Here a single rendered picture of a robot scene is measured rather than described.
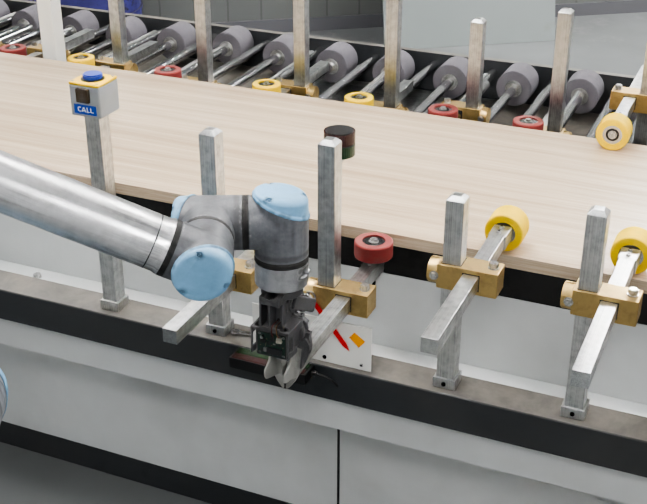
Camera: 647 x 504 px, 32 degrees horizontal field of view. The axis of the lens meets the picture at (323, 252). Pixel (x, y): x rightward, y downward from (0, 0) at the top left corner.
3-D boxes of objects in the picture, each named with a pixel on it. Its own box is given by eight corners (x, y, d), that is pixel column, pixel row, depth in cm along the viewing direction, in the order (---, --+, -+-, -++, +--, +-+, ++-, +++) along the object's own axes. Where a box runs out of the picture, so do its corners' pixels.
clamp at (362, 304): (366, 319, 218) (367, 296, 216) (303, 305, 223) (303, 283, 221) (377, 306, 223) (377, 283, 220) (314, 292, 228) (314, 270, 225)
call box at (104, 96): (101, 123, 222) (97, 85, 219) (71, 118, 225) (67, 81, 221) (120, 111, 228) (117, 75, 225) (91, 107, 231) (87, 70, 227)
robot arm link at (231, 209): (167, 215, 174) (248, 214, 175) (172, 185, 184) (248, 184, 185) (170, 268, 178) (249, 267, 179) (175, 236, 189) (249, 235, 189)
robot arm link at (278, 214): (248, 178, 185) (309, 178, 185) (249, 247, 190) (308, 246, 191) (248, 201, 176) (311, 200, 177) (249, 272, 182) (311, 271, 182)
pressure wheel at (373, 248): (384, 300, 230) (385, 250, 224) (347, 292, 232) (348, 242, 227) (397, 282, 236) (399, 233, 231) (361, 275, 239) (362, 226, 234)
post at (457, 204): (450, 421, 222) (464, 199, 200) (433, 417, 223) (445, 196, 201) (456, 411, 224) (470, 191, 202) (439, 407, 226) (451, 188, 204)
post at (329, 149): (333, 364, 227) (334, 142, 205) (317, 360, 228) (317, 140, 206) (340, 356, 230) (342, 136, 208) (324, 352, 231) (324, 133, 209)
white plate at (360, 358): (370, 372, 223) (371, 329, 219) (252, 345, 232) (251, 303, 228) (371, 371, 224) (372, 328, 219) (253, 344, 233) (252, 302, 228)
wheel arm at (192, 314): (178, 349, 209) (176, 329, 207) (162, 345, 210) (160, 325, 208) (278, 250, 244) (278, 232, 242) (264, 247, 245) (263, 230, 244)
